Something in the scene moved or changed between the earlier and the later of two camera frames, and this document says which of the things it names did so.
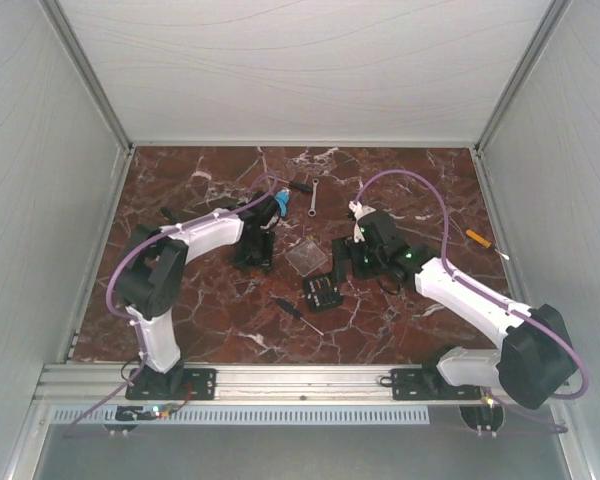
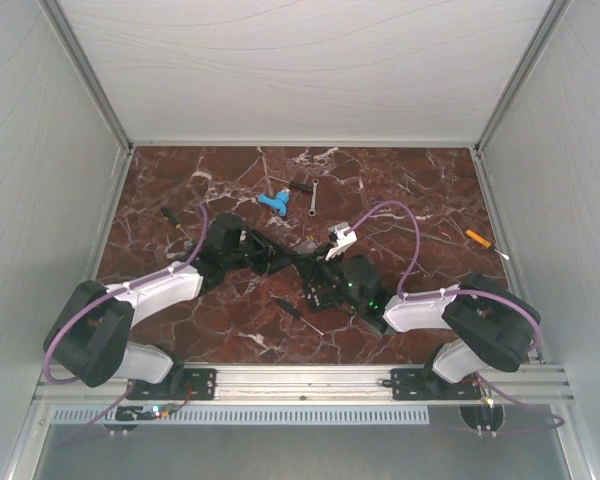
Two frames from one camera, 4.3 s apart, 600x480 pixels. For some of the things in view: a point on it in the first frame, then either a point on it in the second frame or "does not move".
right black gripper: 346,249 -> 318,266
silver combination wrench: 312,212 does not move
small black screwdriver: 290,309 does not move
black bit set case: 322,292 does not move
